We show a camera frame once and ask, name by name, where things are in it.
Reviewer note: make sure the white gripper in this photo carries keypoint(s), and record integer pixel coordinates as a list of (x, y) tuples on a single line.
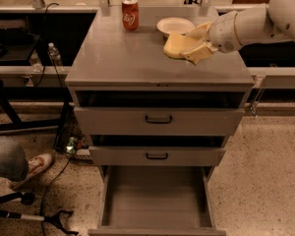
[(223, 32)]

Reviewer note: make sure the yellow sponge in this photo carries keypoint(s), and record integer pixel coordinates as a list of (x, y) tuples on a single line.
[(176, 43)]

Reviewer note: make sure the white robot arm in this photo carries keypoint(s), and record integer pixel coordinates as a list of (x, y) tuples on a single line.
[(274, 22)]

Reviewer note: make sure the grey drawer cabinet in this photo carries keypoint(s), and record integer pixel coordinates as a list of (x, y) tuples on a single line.
[(115, 59)]

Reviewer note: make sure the grey top drawer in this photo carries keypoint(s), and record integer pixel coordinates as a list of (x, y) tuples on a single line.
[(159, 113)]

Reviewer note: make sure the grey drawer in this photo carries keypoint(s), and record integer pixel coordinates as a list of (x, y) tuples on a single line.
[(157, 150), (155, 201), (159, 113)]

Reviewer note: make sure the grey middle drawer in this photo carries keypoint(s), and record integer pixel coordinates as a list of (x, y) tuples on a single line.
[(157, 150)]

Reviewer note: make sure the grey bottom drawer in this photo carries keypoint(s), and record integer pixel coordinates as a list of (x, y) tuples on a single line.
[(155, 201)]

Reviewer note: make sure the white bowl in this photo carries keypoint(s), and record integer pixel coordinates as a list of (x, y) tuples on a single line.
[(180, 25)]

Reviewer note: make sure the red soda can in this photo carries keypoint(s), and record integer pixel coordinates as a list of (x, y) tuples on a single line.
[(130, 14)]

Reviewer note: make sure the clear water bottle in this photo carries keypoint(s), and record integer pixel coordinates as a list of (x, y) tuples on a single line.
[(54, 55)]

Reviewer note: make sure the green glass bottle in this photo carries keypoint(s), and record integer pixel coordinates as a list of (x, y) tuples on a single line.
[(71, 147)]

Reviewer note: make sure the white red sneaker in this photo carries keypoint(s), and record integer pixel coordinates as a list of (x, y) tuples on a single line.
[(37, 165)]

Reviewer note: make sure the blue jeans leg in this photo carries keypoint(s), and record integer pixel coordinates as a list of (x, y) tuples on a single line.
[(13, 163)]

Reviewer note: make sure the black white grabber tool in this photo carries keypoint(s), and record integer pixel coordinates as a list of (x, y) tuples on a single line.
[(27, 199)]

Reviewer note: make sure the black table frame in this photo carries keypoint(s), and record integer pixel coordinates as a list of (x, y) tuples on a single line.
[(16, 123)]

